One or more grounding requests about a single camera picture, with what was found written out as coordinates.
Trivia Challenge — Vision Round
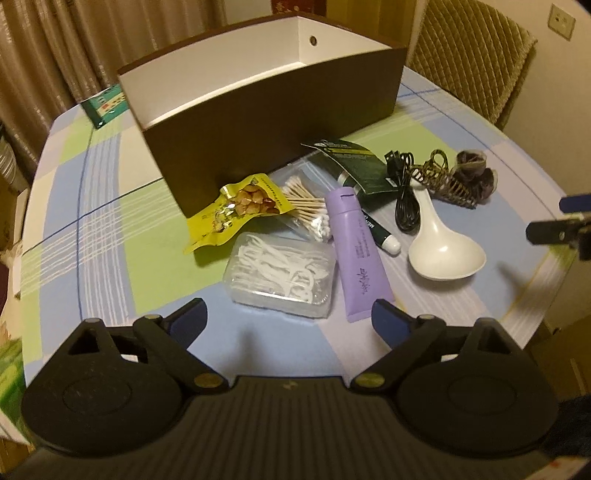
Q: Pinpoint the purple cream tube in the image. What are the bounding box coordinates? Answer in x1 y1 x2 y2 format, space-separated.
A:
325 187 394 323

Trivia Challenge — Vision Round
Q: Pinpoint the white ceramic spoon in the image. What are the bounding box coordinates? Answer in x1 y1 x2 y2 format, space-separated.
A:
408 180 487 281

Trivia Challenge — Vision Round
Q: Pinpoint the small dark green tube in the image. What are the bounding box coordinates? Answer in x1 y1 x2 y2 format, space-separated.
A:
362 210 402 256

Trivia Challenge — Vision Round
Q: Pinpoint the purple velvet scrunchie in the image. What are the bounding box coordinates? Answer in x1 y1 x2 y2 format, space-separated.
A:
453 150 498 204

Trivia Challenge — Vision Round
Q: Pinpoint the black usb cable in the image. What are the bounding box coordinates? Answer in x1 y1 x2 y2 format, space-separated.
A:
383 148 422 233

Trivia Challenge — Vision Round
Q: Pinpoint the yellow nut snack packet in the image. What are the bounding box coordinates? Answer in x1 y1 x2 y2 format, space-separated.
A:
184 173 294 254

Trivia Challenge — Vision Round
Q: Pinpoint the clear floss pick box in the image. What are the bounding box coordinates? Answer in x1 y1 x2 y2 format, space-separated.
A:
222 232 337 319

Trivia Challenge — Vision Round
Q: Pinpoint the tortoiseshell hair claw clip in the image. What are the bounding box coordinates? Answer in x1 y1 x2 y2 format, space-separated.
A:
410 149 477 209

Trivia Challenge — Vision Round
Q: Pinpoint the dark green face mask pouch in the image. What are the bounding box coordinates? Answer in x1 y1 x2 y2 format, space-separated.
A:
303 140 399 195

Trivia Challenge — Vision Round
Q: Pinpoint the cotton swab bag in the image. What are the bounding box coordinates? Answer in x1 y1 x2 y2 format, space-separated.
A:
270 155 337 243

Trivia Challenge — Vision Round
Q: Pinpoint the checked tablecloth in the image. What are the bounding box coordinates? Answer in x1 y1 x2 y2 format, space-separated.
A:
21 70 575 379

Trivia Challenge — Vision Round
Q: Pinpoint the quilted beige chair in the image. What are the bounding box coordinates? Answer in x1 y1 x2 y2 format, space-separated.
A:
410 0 537 129

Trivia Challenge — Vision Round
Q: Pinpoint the brown storage box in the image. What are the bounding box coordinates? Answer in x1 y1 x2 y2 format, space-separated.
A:
118 12 408 217

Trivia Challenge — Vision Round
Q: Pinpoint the beige curtain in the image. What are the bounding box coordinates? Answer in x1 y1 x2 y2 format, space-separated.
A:
1 0 226 179

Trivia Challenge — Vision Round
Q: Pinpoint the dark red gift bag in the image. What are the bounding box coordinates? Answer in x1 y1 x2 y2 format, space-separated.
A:
270 0 327 16

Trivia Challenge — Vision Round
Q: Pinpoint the wall socket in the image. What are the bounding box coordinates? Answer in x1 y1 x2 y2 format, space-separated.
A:
547 4 576 41

